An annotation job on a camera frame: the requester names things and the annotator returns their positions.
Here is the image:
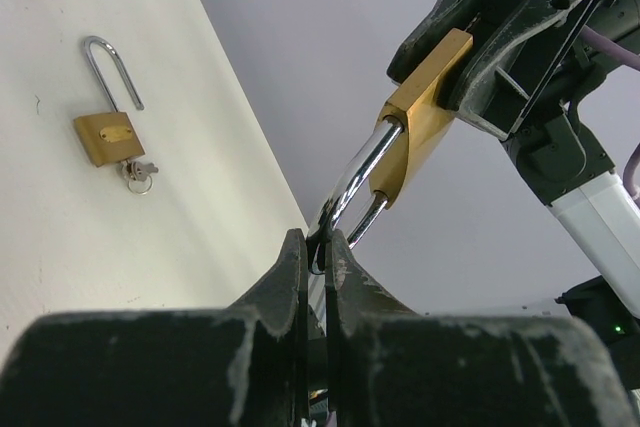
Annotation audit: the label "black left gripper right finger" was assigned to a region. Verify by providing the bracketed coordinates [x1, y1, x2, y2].
[324, 232, 633, 426]

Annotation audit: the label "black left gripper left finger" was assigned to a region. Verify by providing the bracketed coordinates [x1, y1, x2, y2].
[1, 229, 308, 426]

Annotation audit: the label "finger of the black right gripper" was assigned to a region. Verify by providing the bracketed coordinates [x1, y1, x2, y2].
[447, 0, 596, 140]
[387, 0, 531, 86]

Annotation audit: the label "large brass padlock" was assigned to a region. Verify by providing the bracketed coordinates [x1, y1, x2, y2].
[307, 28, 473, 275]

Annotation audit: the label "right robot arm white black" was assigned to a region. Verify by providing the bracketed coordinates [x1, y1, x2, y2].
[387, 0, 639, 350]

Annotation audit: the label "medium padlock keys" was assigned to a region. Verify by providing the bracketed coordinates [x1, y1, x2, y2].
[120, 160, 159, 195]

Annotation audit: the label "medium brass padlock long shackle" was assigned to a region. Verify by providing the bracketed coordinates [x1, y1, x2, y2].
[73, 35, 145, 167]

